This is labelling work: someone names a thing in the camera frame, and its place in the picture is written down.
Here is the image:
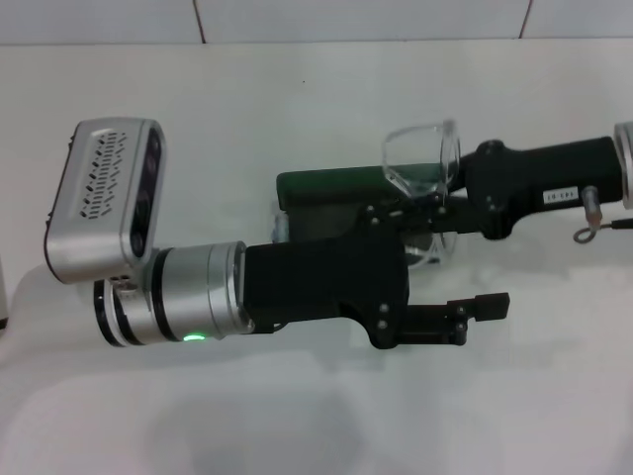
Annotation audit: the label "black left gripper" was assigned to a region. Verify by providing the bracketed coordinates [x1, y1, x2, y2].
[244, 196, 489, 350]

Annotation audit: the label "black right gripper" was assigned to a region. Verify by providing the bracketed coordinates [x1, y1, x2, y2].
[402, 135, 625, 347]

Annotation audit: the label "clear plastic glasses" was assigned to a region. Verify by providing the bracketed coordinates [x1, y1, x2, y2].
[380, 118, 464, 269]

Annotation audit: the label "green glasses case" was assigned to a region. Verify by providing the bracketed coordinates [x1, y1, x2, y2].
[275, 165, 447, 247]

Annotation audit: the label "silver right gripper connector stub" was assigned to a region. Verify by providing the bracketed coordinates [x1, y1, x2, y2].
[573, 184, 605, 244]

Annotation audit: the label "silver gripper connector stub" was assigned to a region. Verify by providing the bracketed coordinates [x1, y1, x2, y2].
[573, 184, 605, 244]
[271, 212, 291, 244]

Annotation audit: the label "silver left gripper connector stub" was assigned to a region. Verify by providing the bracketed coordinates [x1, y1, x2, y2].
[271, 212, 291, 244]

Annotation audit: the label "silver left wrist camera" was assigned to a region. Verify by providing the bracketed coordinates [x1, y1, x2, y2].
[43, 117, 167, 286]

